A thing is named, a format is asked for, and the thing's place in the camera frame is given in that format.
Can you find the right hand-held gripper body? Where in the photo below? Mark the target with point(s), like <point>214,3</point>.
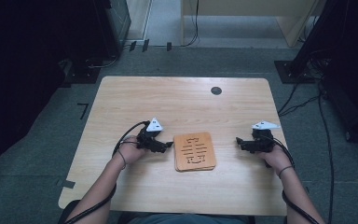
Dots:
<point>259,140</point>

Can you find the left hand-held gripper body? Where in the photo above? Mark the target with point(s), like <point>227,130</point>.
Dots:
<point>150,138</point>

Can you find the person's left hand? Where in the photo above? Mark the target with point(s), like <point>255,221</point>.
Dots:
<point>131,152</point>

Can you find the person's right hand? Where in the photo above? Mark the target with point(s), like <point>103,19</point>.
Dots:
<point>276,158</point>

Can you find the black left wrist band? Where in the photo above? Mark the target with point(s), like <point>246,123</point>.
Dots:
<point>123,158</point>

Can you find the black wrist band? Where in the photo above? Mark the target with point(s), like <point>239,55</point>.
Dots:
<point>285,170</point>
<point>123,158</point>

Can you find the black right wrist band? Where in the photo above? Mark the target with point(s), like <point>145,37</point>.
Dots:
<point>285,170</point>

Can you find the dark round table grommet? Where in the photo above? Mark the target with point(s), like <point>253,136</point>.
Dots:
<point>216,90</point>

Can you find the black angled floor tape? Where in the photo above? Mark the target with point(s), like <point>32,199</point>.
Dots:
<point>84,110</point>

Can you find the black floor tape strip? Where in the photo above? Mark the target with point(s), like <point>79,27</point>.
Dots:
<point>145,45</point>
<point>169,46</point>
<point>132,46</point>

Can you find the grey floor tape piece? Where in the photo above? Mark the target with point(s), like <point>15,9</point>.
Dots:
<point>66,184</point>

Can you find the black slanted stand column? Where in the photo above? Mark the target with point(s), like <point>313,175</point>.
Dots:
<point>317,34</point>

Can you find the dark glass-fronted cabinet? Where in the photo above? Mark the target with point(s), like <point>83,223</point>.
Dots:
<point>119,21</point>

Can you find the black stand base plate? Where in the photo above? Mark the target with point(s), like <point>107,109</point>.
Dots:
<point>284,71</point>
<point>84,75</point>

